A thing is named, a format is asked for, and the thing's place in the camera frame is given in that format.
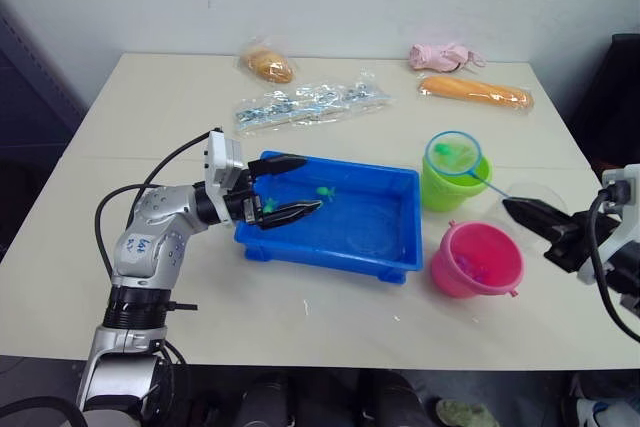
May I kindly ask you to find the blue plastic tub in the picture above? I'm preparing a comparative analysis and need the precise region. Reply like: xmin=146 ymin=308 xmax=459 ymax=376
xmin=233 ymin=149 xmax=426 ymax=285

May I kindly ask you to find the pink crumpled cloth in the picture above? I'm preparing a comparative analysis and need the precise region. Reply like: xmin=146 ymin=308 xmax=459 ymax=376
xmin=408 ymin=41 xmax=487 ymax=74

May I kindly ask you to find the green plastic bucket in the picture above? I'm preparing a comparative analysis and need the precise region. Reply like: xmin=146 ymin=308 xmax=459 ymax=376
xmin=420 ymin=144 xmax=496 ymax=214

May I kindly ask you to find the pink toy fish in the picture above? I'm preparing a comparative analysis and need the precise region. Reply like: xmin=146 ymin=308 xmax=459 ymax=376
xmin=453 ymin=254 xmax=490 ymax=284

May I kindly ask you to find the pink plastic bucket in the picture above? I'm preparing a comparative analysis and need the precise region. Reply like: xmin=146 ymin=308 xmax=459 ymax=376
xmin=430 ymin=219 xmax=526 ymax=300

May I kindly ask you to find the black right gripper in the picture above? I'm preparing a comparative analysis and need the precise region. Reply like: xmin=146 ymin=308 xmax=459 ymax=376
xmin=501 ymin=196 xmax=622 ymax=274

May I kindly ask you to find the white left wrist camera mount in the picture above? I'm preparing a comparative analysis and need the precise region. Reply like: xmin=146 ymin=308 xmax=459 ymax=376
xmin=203 ymin=130 xmax=249 ymax=198

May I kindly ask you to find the blue rimmed fishing net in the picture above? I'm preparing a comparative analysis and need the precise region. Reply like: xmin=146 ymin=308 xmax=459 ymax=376
xmin=424 ymin=130 xmax=514 ymax=201

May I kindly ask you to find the round bread in bag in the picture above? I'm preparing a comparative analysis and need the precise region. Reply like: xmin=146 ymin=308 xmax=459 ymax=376
xmin=237 ymin=40 xmax=297 ymax=85

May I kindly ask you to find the long bread in bag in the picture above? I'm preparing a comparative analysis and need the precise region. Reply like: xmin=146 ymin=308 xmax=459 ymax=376
xmin=416 ymin=73 xmax=537 ymax=112

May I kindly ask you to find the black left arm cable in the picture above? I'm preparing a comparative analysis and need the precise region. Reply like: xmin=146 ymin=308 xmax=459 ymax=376
xmin=94 ymin=127 xmax=224 ymax=281

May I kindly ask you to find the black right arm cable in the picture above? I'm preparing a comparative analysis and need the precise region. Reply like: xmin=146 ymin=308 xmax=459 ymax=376
xmin=588 ymin=188 xmax=640 ymax=339

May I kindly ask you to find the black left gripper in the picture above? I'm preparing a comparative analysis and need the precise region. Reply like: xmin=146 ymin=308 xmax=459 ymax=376
xmin=223 ymin=154 xmax=324 ymax=232

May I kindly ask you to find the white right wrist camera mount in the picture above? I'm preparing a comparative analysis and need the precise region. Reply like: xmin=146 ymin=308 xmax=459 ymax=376
xmin=576 ymin=163 xmax=640 ymax=285

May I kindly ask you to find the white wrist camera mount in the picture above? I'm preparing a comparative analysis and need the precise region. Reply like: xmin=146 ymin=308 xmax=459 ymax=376
xmin=203 ymin=130 xmax=249 ymax=198
xmin=576 ymin=163 xmax=640 ymax=285

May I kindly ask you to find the black cable under arm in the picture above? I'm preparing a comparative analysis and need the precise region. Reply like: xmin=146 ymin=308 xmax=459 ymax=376
xmin=0 ymin=395 xmax=89 ymax=427

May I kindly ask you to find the clear plastic packet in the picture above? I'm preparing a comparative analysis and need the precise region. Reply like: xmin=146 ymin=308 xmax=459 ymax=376
xmin=231 ymin=88 xmax=302 ymax=136
xmin=291 ymin=80 xmax=352 ymax=124
xmin=343 ymin=70 xmax=397 ymax=114

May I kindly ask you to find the white and blue shoe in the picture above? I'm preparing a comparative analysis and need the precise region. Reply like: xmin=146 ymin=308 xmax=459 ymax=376
xmin=573 ymin=395 xmax=640 ymax=427

